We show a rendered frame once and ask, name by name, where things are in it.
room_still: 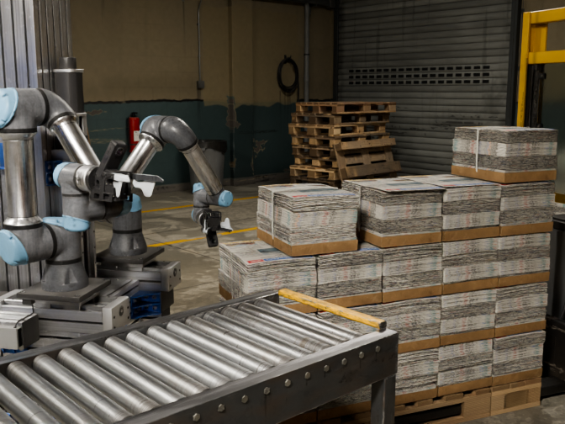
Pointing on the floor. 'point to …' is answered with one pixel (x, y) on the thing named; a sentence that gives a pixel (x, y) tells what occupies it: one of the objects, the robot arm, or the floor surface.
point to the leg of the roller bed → (383, 400)
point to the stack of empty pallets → (317, 120)
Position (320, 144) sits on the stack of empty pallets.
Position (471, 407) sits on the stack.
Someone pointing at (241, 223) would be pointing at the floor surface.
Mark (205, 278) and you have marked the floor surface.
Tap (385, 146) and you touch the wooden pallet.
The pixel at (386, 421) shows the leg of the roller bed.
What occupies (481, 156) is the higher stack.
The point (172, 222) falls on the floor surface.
